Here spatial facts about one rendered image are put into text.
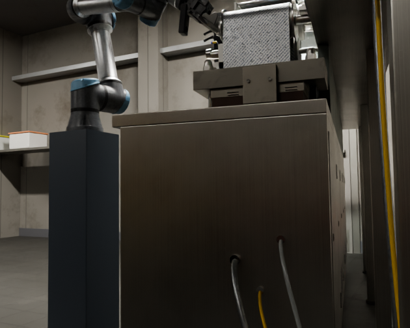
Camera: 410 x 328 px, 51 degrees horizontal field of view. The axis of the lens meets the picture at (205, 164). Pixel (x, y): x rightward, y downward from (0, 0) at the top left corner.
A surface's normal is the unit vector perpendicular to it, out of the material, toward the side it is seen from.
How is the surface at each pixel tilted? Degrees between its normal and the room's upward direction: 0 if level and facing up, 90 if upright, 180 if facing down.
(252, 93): 90
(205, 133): 90
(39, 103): 90
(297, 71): 90
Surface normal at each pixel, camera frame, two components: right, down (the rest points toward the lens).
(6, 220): 0.89, -0.04
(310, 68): -0.33, -0.05
